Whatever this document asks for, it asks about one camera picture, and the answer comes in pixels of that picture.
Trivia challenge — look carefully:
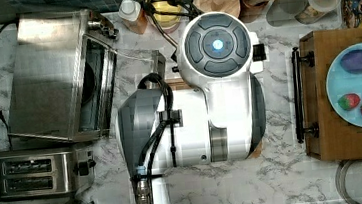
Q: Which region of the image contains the wooden tray with black handle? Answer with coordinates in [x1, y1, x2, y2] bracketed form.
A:
[291, 28, 362, 161]

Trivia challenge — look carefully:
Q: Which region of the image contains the black pan inside oven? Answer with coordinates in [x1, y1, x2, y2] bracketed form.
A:
[81, 63, 96, 105]

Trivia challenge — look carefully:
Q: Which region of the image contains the purple plum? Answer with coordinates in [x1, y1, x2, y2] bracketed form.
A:
[340, 49, 362, 74]

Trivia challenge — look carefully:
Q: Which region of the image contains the silver toaster oven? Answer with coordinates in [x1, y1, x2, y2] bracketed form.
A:
[9, 9, 118, 143]

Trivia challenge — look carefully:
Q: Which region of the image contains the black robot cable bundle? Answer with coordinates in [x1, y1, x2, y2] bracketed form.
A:
[125, 69, 189, 181]

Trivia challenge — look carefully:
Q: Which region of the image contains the clear plastic jar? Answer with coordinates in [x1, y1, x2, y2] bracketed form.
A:
[295, 0, 341, 25]

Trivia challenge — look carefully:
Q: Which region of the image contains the white capped orange bottle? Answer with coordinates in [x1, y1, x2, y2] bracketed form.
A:
[118, 0, 147, 35]

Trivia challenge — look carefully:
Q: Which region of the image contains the yellow pitcher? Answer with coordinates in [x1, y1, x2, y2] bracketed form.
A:
[145, 0, 182, 29]

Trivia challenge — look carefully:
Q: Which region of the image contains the left red strawberry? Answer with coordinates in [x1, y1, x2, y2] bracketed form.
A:
[338, 93, 361, 111]

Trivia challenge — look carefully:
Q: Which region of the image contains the silver two-slot toaster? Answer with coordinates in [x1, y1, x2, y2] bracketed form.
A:
[0, 144, 97, 202]

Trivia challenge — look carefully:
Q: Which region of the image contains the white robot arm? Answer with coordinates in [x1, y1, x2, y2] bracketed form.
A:
[115, 11, 264, 204]

